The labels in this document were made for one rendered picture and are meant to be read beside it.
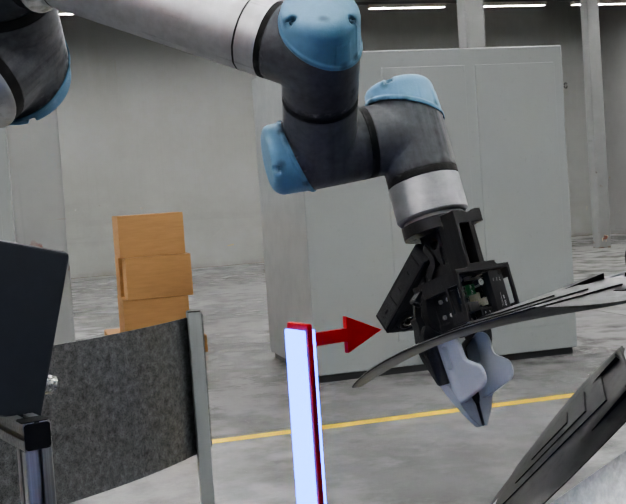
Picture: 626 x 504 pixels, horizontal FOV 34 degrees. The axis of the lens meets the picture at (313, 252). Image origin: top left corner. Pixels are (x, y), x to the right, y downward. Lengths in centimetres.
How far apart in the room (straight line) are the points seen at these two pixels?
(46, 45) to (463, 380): 58
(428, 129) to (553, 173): 662
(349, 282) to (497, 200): 124
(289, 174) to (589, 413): 37
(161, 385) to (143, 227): 604
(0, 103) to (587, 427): 69
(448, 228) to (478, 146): 640
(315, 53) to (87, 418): 189
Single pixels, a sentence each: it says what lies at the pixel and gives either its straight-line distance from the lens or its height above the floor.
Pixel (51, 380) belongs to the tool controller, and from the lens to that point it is 123.
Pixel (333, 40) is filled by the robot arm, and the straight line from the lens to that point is 93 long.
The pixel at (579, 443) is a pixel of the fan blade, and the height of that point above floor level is 103.
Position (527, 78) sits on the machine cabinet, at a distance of 763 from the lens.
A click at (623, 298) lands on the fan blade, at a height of 119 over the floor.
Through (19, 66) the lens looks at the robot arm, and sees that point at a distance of 118.
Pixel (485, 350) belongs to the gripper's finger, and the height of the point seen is 110.
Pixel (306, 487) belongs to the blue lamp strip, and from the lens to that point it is 67.
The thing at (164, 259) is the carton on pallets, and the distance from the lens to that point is 893.
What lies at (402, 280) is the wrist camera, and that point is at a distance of 109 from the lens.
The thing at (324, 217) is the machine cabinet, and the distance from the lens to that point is 702.
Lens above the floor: 127
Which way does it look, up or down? 3 degrees down
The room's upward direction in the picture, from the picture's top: 4 degrees counter-clockwise
